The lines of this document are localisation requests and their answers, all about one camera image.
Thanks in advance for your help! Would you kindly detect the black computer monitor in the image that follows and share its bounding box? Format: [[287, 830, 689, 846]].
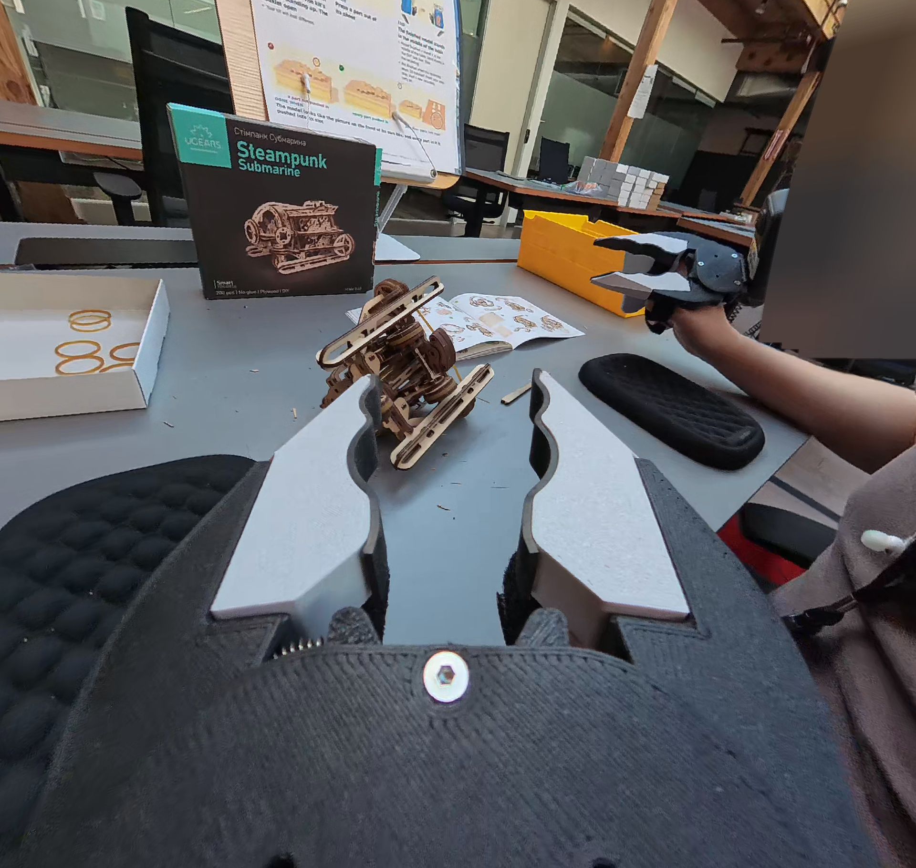
[[125, 6, 235, 227]]

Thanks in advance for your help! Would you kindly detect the person's right hand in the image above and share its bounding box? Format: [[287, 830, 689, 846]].
[[671, 304, 745, 362]]

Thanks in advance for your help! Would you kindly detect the wooden mechanical model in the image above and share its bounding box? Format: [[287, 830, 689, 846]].
[[317, 276, 496, 470]]

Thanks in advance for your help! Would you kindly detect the black office chair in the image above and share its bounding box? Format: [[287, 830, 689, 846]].
[[442, 124, 510, 239]]

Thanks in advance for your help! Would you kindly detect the yellow plastic bin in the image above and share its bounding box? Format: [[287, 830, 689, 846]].
[[517, 210, 674, 318]]

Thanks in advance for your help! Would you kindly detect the stack of white boxes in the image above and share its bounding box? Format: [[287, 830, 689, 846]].
[[576, 156, 671, 208]]

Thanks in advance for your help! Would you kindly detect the white cardboard box tray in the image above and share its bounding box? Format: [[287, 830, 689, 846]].
[[0, 272, 170, 422]]

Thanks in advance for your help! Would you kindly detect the wooden background desk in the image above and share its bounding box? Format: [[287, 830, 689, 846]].
[[464, 167, 688, 219]]

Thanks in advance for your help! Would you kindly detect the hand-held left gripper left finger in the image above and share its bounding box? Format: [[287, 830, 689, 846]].
[[209, 374, 391, 643]]

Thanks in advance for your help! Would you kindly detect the person's brown hoodie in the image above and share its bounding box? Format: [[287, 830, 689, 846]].
[[769, 444, 916, 868]]

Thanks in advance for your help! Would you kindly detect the black round stool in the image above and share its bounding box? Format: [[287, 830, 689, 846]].
[[93, 170, 146, 225]]

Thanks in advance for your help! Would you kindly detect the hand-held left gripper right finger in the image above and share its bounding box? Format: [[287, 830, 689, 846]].
[[521, 371, 693, 646]]

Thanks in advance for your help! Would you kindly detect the open instruction booklet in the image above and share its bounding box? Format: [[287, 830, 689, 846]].
[[346, 293, 586, 362]]

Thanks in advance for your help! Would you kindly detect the person's right forearm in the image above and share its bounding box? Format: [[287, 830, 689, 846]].
[[719, 324, 916, 474]]

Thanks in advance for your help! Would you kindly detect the wooden support post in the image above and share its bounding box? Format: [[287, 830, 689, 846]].
[[600, 0, 698, 164]]

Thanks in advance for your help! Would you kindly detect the silver board stand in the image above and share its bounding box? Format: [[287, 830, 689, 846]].
[[372, 174, 425, 263]]

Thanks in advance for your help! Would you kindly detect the printed instruction board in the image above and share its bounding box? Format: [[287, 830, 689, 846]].
[[243, 0, 463, 184]]

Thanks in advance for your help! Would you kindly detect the black model kit box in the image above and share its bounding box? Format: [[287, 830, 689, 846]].
[[167, 103, 384, 301]]

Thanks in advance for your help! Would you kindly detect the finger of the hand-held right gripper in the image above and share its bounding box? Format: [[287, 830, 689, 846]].
[[590, 270, 691, 311], [594, 233, 698, 275]]

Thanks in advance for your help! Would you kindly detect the red and black chair seat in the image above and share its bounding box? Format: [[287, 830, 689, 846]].
[[716, 502, 840, 591]]

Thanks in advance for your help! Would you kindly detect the paper sheet on post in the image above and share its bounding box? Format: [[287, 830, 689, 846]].
[[630, 63, 658, 122]]

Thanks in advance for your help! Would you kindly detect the black oval wrist rest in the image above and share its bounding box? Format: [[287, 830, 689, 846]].
[[578, 353, 767, 471]]

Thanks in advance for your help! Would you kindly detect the black bumpy wrist rest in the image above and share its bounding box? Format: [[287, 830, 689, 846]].
[[0, 455, 259, 837]]

